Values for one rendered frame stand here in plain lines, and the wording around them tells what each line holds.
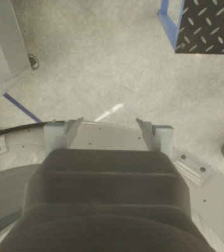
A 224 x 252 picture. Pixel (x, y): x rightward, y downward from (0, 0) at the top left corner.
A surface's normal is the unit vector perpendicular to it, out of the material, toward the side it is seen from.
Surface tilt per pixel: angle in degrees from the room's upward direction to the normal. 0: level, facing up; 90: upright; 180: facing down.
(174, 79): 0
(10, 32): 0
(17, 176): 21
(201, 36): 0
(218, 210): 90
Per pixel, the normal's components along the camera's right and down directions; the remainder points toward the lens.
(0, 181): 0.37, 0.59
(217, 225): -0.03, -0.77
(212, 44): -0.12, 0.64
